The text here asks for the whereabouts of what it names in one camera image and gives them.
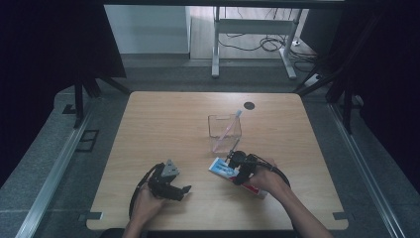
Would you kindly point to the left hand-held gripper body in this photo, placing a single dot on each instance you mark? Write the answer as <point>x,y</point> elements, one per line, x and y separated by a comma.
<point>163,178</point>

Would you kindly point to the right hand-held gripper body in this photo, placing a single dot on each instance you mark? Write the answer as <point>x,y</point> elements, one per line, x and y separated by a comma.
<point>246,163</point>

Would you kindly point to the white toothpaste box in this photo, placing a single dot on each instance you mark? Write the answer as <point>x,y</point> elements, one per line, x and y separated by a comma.
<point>224,170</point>

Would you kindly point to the clear plastic container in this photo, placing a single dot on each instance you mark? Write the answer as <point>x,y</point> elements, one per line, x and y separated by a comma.
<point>224,132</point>

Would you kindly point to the pink toothbrush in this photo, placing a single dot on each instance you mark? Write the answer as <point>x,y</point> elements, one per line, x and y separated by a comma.
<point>228,130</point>

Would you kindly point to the person's right hand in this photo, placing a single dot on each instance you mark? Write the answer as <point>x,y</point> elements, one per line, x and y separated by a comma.
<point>265,180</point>

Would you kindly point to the person's left hand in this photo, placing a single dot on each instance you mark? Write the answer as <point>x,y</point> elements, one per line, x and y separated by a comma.
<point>147,205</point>

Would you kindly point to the black round table grommet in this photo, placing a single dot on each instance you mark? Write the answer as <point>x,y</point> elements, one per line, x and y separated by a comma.
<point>249,105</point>

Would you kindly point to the white power strip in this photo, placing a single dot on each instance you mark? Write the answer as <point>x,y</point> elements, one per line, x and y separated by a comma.
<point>313,80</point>

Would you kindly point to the black metal stand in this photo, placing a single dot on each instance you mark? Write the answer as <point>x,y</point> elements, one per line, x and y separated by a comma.
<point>79,99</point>
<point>346,105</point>

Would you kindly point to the black curtain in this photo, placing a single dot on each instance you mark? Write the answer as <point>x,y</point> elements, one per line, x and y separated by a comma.
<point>39,66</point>
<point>383,66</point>

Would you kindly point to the aluminium floor rail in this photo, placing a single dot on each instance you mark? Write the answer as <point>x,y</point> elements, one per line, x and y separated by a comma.
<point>366,172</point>
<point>52,172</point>

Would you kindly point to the white desk frame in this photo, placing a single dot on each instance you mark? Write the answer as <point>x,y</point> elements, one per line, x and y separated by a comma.
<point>254,26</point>

